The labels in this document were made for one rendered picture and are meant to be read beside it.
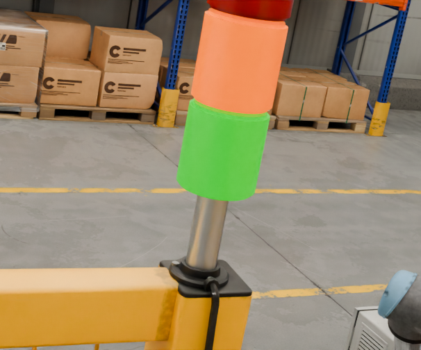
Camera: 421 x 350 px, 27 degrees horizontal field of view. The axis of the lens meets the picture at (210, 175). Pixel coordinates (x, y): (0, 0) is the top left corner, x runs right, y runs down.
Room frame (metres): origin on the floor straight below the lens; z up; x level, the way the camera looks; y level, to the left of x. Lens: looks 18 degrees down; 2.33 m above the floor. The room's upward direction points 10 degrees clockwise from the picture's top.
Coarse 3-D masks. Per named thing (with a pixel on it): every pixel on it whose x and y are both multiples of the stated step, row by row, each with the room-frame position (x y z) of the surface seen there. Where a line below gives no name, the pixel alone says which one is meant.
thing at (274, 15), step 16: (208, 0) 0.51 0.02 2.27; (224, 0) 0.50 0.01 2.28; (240, 0) 0.49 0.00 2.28; (256, 0) 0.49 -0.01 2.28; (272, 0) 0.50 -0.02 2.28; (288, 0) 0.50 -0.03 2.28; (240, 16) 0.49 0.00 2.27; (256, 16) 0.49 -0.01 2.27; (272, 16) 0.50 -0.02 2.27; (288, 16) 0.51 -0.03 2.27
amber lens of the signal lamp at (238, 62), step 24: (216, 24) 0.50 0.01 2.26; (240, 24) 0.49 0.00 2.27; (264, 24) 0.50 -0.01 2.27; (216, 48) 0.50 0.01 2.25; (240, 48) 0.49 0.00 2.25; (264, 48) 0.50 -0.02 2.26; (216, 72) 0.49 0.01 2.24; (240, 72) 0.49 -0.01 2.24; (264, 72) 0.50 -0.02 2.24; (216, 96) 0.49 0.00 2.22; (240, 96) 0.49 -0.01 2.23; (264, 96) 0.50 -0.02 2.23
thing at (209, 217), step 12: (204, 204) 0.51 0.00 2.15; (216, 204) 0.51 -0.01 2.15; (204, 216) 0.51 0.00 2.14; (216, 216) 0.51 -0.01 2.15; (192, 228) 0.51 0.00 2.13; (204, 228) 0.51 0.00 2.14; (216, 228) 0.51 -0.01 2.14; (192, 240) 0.51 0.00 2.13; (204, 240) 0.51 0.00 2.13; (216, 240) 0.51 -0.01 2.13; (192, 252) 0.51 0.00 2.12; (204, 252) 0.51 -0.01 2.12; (216, 252) 0.51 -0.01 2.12; (192, 264) 0.51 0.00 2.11; (204, 264) 0.51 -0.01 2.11
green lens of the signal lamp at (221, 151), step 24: (192, 120) 0.50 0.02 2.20; (216, 120) 0.49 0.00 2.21; (240, 120) 0.49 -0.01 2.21; (264, 120) 0.50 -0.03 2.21; (192, 144) 0.50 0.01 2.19; (216, 144) 0.49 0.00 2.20; (240, 144) 0.49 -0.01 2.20; (264, 144) 0.51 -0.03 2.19; (192, 168) 0.50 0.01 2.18; (216, 168) 0.49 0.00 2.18; (240, 168) 0.50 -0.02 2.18; (192, 192) 0.50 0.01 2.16; (216, 192) 0.49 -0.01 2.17; (240, 192) 0.50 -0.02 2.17
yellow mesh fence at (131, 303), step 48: (0, 288) 0.45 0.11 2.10; (48, 288) 0.46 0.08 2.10; (96, 288) 0.47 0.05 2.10; (144, 288) 0.49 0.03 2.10; (192, 288) 0.50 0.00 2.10; (240, 288) 0.51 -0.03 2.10; (0, 336) 0.45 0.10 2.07; (48, 336) 0.46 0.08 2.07; (96, 336) 0.47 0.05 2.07; (144, 336) 0.49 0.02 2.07; (192, 336) 0.49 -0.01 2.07; (240, 336) 0.51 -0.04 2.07
